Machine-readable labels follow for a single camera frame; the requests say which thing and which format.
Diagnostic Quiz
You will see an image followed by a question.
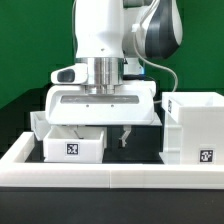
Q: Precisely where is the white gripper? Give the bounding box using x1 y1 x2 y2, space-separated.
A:
45 81 156 148

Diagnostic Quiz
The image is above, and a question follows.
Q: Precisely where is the white front drawer tray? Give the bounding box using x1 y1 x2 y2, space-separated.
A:
43 126 107 163

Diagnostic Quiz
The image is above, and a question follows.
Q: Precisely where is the white drawer tray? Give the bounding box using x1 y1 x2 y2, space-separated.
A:
43 126 107 163
30 111 50 141

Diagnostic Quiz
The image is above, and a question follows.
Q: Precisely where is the white drawer cabinet box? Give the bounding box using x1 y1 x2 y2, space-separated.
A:
159 92 224 165

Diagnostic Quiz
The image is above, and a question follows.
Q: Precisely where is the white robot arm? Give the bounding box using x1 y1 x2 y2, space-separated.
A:
45 0 183 144

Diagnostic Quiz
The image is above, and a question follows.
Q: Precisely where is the white rear drawer tray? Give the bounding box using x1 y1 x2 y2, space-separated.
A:
30 111 50 141

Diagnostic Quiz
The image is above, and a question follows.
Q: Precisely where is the white U-shaped border fence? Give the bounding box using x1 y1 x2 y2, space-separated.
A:
0 132 224 189

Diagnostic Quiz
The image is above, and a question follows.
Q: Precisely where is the white marker base plate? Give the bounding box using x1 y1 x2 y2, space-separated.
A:
152 113 162 126

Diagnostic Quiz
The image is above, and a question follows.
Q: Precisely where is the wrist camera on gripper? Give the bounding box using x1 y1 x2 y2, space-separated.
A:
51 63 88 85

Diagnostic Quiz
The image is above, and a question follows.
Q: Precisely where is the white hanging cable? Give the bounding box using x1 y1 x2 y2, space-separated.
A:
133 23 179 105

